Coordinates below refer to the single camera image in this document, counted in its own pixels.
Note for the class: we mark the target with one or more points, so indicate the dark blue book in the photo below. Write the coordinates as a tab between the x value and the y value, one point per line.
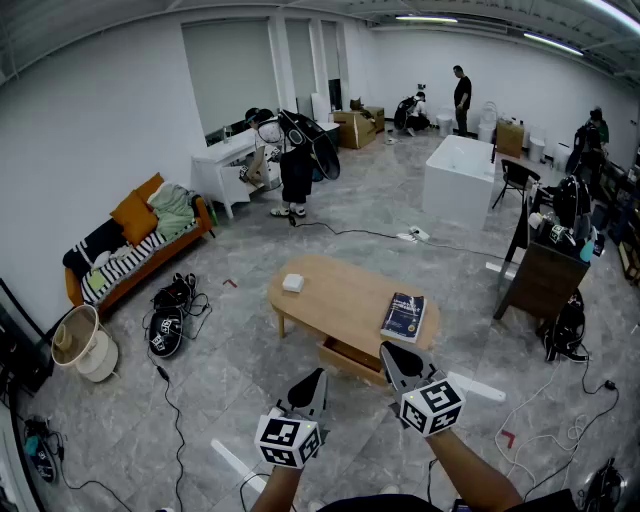
404	317

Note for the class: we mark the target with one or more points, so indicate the idle hand-held gripper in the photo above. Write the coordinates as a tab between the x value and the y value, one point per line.
559	234

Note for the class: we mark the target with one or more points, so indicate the pale green cloth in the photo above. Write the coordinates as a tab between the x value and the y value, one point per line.
98	281

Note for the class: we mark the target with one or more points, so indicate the beige round bin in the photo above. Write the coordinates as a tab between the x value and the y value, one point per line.
92	355

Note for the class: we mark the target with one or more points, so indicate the large cardboard box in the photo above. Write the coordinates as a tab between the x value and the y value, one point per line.
352	131

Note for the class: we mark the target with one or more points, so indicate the green bottle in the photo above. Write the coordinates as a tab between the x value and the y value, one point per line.
213	215

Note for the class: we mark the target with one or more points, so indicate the white tissue box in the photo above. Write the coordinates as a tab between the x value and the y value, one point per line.
293	283

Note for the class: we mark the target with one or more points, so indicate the white vanity cabinet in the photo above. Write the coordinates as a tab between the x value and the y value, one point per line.
215	160

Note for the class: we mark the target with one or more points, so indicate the person's left forearm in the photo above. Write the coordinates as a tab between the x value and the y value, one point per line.
277	490

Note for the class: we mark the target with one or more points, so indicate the orange sofa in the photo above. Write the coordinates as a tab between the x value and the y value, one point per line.
150	272

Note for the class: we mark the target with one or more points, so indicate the black white striped blanket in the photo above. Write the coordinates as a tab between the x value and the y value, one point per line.
120	267

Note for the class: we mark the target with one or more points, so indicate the black equipment bundle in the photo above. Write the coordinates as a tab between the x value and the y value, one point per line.
42	460

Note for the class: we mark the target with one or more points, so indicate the black upright panel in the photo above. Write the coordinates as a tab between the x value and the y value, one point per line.
335	95

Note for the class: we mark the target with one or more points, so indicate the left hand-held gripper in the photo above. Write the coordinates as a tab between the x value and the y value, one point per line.
285	440

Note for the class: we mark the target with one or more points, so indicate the black chair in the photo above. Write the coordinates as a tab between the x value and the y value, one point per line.
517	175

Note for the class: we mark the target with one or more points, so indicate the light blue bottle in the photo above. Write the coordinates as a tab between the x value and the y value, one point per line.
586	252

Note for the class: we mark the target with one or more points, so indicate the person's dark shirt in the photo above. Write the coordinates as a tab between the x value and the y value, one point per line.
400	504

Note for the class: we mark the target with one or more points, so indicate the orange cushion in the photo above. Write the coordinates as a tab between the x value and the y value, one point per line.
150	186
134	217

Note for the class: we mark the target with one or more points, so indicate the wide grey roller blind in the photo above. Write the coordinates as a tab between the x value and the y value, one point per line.
230	75

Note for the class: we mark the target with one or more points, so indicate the ceiling tube light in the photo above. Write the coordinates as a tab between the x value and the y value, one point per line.
552	43
617	10
426	19

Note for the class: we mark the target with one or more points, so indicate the small cardboard box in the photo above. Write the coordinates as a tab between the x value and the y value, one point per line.
376	119

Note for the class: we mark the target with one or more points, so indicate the narrow grey roller blind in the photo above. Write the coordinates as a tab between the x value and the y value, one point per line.
330	50
301	57

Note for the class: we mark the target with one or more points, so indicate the tall cardboard box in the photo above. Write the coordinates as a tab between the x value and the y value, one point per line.
510	140

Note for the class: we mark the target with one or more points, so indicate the dark green cabinet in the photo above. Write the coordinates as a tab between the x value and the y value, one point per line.
327	135

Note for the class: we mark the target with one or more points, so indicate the person's white shoe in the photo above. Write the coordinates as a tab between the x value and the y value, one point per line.
390	489
316	506

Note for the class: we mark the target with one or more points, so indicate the wooden desk drawer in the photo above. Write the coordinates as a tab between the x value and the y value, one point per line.
350	367

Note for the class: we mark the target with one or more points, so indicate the wooden coffee table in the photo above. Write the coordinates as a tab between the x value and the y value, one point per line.
340	295

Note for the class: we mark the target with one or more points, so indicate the white bin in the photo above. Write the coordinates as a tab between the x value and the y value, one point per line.
536	149
562	157

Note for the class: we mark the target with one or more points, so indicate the person's right white shoe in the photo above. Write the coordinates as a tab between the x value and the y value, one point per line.
390	489

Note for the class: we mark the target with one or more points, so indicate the white toilet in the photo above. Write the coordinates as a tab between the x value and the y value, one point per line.
444	125
487	127

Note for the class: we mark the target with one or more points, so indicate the white bathtub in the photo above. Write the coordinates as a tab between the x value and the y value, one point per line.
457	190

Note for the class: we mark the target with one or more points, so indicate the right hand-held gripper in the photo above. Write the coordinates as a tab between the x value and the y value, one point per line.
435	405

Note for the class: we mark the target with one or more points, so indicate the green blanket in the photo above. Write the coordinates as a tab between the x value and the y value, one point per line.
172	210

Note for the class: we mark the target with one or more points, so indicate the person's right forearm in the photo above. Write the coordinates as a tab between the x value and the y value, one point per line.
465	475

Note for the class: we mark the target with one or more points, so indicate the white power strip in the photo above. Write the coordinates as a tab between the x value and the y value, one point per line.
414	233

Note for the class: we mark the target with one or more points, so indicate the white upright panel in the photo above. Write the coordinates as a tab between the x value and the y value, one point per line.
320	107

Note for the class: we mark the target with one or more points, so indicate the person's left white shoe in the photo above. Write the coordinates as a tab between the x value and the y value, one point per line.
316	506

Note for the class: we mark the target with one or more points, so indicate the dark wooden desk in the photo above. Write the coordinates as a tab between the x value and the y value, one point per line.
545	280

